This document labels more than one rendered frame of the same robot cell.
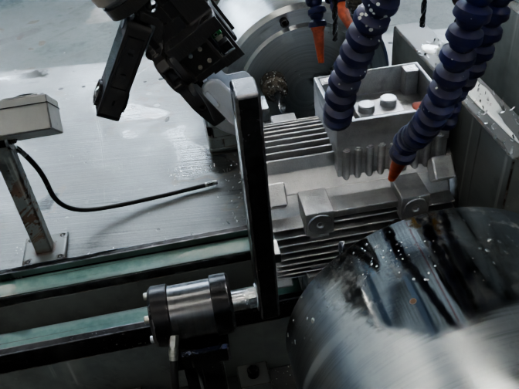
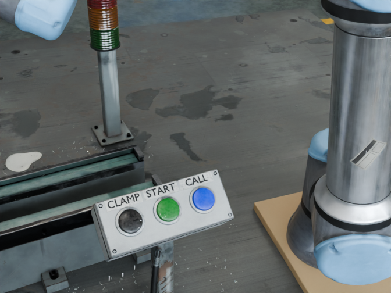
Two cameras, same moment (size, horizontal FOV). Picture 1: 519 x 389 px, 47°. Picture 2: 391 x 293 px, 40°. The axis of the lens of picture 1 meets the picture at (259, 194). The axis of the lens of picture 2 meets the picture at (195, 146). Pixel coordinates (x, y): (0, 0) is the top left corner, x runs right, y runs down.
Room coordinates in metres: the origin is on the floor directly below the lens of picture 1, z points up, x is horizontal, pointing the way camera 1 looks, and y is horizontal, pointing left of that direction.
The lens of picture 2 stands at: (1.25, 0.22, 1.53)
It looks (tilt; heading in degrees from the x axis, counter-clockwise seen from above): 36 degrees down; 160
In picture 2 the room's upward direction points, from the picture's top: 2 degrees clockwise
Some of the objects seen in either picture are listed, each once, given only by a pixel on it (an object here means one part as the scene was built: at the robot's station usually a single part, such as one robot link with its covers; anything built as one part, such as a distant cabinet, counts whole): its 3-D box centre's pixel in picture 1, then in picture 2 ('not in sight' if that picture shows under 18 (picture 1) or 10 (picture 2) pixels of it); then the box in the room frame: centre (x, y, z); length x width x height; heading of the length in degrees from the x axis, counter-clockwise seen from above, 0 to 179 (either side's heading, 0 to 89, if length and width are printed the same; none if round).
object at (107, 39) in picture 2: not in sight; (104, 35); (0.19, 0.39, 1.05); 0.06 x 0.06 x 0.04
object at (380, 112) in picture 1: (378, 119); not in sight; (0.56, -0.14, 1.11); 0.12 x 0.11 x 0.07; 96
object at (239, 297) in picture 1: (222, 303); not in sight; (0.40, 0.05, 1.01); 0.08 x 0.02 x 0.02; 97
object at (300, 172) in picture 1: (342, 191); not in sight; (0.55, -0.10, 1.02); 0.20 x 0.19 x 0.19; 96
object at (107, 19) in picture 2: not in sight; (103, 14); (0.19, 0.39, 1.10); 0.06 x 0.06 x 0.04
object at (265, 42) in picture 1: (285, 46); not in sight; (0.90, -0.07, 1.04); 0.37 x 0.25 x 0.25; 7
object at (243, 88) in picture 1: (256, 214); not in sight; (0.40, 0.00, 1.12); 0.04 x 0.03 x 0.26; 97
